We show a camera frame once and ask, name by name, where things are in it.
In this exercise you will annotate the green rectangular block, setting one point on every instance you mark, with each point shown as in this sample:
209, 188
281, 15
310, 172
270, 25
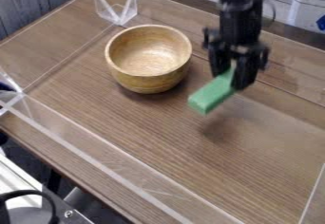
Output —
217, 90

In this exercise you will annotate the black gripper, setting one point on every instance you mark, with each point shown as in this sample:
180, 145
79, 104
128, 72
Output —
225, 49

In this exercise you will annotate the brown wooden bowl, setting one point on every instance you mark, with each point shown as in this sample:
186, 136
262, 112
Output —
148, 58

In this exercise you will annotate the clear acrylic corner bracket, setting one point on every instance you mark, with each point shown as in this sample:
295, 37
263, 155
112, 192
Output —
118, 14

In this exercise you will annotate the white container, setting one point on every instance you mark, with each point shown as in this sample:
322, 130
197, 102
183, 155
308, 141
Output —
306, 15

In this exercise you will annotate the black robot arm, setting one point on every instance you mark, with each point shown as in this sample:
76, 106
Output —
241, 19

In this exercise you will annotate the clear acrylic front wall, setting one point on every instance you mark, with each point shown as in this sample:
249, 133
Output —
144, 195

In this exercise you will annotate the grey metal bracket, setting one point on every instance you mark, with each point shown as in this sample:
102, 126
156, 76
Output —
68, 215

